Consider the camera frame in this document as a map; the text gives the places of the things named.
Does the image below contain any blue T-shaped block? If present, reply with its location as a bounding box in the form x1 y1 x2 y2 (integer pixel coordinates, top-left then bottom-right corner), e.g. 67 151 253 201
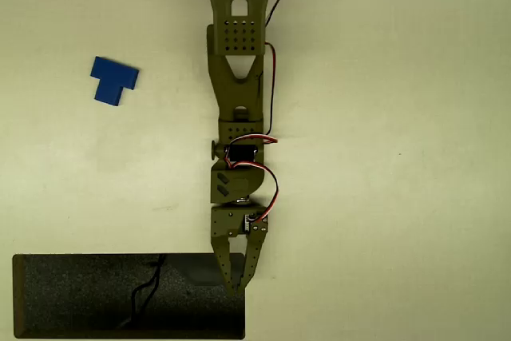
89 56 141 107

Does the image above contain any black rectangular tray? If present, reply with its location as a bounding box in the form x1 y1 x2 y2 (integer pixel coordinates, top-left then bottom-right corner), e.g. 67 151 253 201
11 252 247 341

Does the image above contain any long curved gripper servo wire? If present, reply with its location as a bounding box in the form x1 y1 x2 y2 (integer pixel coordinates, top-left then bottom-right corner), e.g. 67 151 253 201
229 161 280 224

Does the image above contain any black cable under cutout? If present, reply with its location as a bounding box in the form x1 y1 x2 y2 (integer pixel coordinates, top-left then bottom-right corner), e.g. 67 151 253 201
118 253 167 329

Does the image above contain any short looped servo wire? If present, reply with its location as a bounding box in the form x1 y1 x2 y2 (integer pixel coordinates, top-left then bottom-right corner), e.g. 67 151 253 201
224 134 279 167

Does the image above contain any long red black arm cable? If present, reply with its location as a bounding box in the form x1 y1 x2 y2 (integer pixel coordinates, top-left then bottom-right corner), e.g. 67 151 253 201
261 0 297 137

